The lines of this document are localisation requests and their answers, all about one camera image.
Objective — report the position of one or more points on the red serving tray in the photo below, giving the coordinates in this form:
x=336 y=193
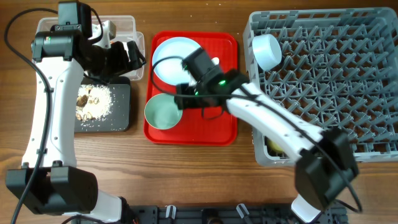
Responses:
x=217 y=128

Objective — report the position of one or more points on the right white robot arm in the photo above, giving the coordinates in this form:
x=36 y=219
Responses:
x=324 y=162

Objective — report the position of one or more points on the light blue plate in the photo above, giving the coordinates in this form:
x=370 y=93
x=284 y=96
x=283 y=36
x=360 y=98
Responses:
x=170 y=71

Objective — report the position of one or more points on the green bowl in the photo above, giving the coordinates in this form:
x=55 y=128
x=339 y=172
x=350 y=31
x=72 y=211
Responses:
x=161 y=112

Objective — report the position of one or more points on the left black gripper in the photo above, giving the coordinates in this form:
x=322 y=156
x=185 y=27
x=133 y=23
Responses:
x=122 y=63

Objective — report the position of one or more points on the white plastic spoon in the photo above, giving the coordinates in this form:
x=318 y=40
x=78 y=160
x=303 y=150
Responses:
x=215 y=60

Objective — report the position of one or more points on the yellow plastic cup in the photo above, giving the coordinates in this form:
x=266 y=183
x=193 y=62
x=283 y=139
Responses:
x=274 y=147

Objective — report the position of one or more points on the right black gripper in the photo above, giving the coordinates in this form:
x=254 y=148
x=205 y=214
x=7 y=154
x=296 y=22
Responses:
x=184 y=101

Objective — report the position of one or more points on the rice and food scraps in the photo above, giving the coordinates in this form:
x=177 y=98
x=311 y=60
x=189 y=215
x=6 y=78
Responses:
x=94 y=102

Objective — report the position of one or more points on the black waste tray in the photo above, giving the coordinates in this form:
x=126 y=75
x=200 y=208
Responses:
x=119 y=119

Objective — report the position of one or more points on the black mounting rail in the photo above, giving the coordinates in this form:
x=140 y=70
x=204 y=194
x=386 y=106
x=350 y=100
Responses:
x=266 y=214

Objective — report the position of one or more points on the grey dishwasher rack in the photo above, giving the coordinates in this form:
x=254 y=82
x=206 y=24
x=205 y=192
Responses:
x=338 y=69

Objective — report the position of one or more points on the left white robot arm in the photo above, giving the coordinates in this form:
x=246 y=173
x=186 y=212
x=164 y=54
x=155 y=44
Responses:
x=48 y=181

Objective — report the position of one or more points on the light blue bowl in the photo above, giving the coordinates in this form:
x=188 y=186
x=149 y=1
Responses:
x=267 y=51

